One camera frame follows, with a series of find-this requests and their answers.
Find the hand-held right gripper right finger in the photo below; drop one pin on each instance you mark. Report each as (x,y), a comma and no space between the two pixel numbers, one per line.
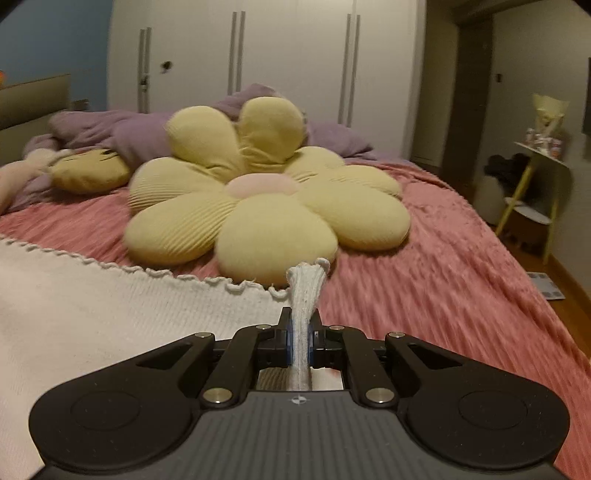
(311,348)

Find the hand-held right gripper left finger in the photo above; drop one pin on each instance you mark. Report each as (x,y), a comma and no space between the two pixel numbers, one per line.
(288,346)

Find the white ribbed knit sweater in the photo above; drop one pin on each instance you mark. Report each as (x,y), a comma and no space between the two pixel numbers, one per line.
(115,314)

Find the yellow flower-shaped pillow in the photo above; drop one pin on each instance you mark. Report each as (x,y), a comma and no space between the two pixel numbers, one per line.
(272,221)

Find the pink ribbed blanket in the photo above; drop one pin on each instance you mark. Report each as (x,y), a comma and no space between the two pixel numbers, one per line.
(438,286)

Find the white round stool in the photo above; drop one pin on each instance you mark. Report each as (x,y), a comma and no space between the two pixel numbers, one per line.
(489,198)

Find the purple duvet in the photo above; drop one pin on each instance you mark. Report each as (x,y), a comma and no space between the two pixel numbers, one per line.
(138,129)

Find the black bag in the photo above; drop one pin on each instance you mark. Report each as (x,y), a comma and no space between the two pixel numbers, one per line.
(503,166)

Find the small yellow face pillow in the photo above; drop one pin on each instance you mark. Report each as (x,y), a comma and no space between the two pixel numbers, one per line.
(87,173)

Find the yellow-legged side table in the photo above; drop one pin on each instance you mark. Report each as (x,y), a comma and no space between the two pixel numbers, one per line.
(524,184)

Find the dark wooden door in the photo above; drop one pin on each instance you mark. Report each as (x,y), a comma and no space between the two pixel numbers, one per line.
(473,115)

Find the white wardrobe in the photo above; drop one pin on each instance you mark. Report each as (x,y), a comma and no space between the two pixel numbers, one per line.
(286,46)

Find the long cream plush toy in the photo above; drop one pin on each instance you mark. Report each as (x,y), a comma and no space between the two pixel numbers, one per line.
(18,177)

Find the cream wrapped bouquet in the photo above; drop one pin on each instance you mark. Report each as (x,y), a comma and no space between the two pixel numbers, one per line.
(549,110)

